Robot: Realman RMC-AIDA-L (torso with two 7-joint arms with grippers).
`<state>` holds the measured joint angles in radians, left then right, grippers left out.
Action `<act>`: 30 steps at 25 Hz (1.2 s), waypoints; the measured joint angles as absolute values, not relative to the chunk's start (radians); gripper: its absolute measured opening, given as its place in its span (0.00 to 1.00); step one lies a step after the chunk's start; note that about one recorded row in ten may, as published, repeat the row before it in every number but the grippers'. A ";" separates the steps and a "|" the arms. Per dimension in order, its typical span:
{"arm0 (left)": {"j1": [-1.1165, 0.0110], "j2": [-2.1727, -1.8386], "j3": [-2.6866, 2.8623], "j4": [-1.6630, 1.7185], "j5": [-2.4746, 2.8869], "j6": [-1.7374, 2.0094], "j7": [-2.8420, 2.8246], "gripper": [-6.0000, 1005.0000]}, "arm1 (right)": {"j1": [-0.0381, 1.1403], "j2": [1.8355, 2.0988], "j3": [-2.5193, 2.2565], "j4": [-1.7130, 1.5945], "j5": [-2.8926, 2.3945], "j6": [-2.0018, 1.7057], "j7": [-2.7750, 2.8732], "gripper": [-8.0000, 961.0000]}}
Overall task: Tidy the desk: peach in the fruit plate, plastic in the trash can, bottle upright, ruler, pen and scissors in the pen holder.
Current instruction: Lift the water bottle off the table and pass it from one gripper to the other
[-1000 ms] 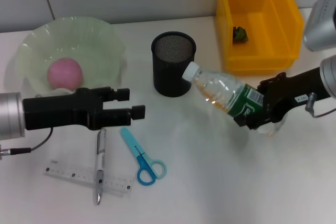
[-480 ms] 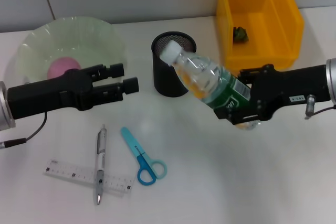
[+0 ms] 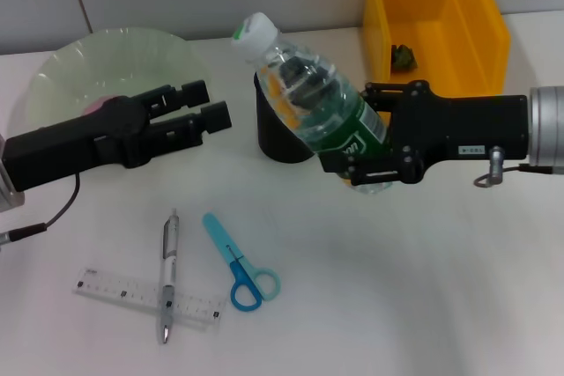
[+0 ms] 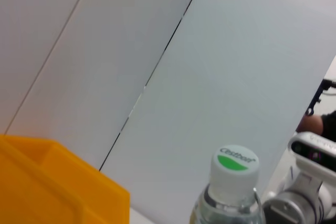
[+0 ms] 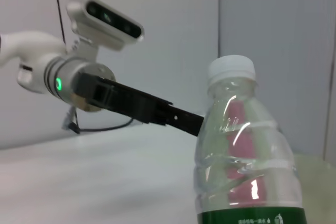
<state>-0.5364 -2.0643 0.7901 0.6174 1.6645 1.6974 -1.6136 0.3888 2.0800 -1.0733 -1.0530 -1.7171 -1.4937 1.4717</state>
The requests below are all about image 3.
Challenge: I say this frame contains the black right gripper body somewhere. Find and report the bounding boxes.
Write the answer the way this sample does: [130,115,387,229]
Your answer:
[387,79,530,186]

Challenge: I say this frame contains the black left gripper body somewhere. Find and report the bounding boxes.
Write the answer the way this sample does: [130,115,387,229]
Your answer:
[2,96,153,195]

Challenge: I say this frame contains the green plastic wrapper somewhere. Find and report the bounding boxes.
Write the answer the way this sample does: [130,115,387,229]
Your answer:
[390,43,418,71]

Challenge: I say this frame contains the pink peach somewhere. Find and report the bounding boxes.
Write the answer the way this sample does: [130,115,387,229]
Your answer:
[85,96,118,115]

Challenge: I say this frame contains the clear green-label water bottle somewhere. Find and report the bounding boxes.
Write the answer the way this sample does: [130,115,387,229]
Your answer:
[231,11,393,195]

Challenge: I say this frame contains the black mesh pen holder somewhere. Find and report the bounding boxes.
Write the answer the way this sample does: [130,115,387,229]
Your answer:
[253,71,318,165]

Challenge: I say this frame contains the pale green wavy glass plate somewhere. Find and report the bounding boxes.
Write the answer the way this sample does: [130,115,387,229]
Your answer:
[28,27,211,139]

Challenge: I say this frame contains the silver ballpoint pen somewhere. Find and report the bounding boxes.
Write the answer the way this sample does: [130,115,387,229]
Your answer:
[156,207,181,345]

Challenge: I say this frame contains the transparent plastic ruler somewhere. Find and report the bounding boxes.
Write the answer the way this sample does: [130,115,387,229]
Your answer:
[72,268,228,333]

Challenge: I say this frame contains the blue scissors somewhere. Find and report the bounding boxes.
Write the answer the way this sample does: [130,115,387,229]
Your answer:
[202,212,281,312]

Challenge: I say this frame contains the yellow plastic bin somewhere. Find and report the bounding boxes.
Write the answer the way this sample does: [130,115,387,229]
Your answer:
[363,0,512,96]

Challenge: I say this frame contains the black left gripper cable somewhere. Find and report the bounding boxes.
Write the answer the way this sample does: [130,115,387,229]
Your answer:
[0,173,81,245]

